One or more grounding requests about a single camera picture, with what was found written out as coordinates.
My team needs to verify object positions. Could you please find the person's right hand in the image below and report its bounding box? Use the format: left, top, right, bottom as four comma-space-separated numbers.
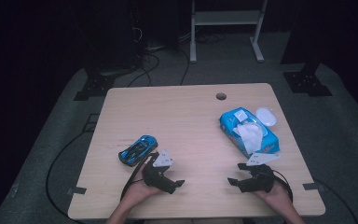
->
255, 183, 293, 208

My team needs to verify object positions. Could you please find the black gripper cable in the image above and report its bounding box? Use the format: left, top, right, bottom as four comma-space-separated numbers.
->
271, 168, 294, 203
119, 151, 160, 202

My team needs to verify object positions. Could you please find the person's left hand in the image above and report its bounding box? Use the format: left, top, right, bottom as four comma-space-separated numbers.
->
122, 166, 162, 203

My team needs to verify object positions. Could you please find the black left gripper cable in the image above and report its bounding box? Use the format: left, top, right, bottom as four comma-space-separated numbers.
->
119, 151, 160, 202

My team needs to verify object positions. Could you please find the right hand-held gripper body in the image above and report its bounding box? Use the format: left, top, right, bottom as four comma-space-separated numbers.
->
241, 152, 281, 193

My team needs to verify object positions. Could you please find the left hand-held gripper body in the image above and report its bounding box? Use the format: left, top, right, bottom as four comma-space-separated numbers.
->
143, 149, 174, 191

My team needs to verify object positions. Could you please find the black floor cable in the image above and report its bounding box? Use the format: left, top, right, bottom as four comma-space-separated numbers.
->
313, 177, 358, 224
179, 48, 191, 87
127, 51, 161, 88
45, 113, 101, 224

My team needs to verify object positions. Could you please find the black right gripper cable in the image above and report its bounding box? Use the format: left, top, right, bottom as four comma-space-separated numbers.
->
271, 168, 294, 203

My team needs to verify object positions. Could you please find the black stand base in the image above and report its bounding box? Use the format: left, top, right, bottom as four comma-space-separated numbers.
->
282, 59, 334, 97
73, 69, 117, 102

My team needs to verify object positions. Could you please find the white metal stand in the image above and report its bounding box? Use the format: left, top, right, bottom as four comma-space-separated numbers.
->
189, 0, 269, 64

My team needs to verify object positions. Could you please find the grey tape strip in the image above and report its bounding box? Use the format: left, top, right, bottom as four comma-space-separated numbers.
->
66, 186, 88, 196
302, 182, 325, 191

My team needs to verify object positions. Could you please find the white wet wipe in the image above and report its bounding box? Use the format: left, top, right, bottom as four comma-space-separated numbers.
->
232, 120, 265, 155

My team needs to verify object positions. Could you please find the blue toy car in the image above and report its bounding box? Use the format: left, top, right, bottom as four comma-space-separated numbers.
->
117, 134, 158, 167

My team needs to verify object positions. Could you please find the blue wet wipe pack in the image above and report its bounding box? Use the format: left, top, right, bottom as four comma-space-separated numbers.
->
218, 106, 282, 159

